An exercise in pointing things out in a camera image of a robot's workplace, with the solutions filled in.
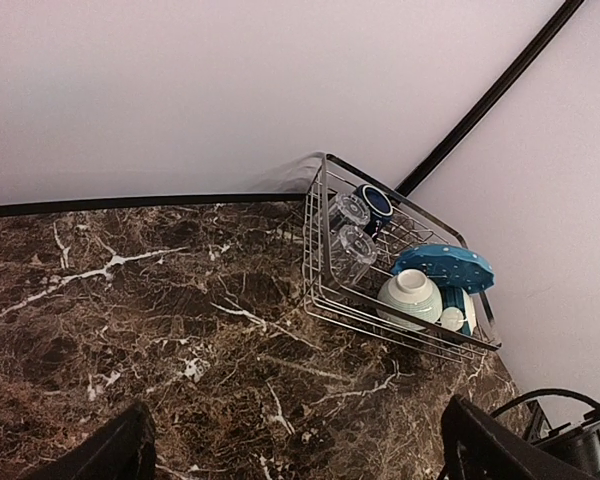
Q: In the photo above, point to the black right corner post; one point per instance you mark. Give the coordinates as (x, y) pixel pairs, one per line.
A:
(491, 97)

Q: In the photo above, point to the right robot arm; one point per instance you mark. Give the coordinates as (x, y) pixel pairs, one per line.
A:
(576, 444)

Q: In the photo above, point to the white blue bowl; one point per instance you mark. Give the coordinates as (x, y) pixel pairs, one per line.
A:
(457, 297)

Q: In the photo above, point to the clear glass cup far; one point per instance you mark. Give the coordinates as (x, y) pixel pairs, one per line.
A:
(347, 209)

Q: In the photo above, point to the metal wire dish rack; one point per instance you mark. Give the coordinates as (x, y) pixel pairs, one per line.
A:
(356, 307)

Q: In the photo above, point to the dark blue mug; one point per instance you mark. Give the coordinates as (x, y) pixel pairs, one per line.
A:
(380, 209)

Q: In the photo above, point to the blue dotted plate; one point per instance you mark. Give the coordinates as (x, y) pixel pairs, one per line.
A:
(448, 266)

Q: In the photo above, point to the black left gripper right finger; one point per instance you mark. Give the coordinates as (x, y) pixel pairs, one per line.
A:
(476, 446)

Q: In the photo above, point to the pale green ribbed bowl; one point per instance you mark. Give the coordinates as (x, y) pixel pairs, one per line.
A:
(413, 293)

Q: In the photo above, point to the small white cup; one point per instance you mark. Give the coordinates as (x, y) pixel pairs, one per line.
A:
(452, 318)

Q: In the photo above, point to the clear glass cup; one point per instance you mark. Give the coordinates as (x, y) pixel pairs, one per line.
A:
(347, 209)
(352, 253)

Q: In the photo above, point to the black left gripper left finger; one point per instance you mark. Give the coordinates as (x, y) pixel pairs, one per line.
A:
(123, 448)

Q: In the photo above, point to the clear glass cup near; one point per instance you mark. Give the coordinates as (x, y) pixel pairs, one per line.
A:
(352, 253)

